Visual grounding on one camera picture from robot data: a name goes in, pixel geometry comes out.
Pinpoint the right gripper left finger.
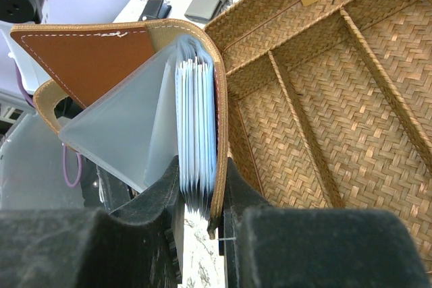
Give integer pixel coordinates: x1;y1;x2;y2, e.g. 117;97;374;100
1;159;184;287

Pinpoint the woven wicker divided tray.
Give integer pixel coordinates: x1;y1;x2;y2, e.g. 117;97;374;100
205;0;431;269

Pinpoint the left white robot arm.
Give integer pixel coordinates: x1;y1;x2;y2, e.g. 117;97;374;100
1;0;49;95

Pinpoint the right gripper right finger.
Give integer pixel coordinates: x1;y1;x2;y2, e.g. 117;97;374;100
219;160;430;287

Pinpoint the brown leather card holder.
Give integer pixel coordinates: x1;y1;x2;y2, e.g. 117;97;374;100
10;19;228;236

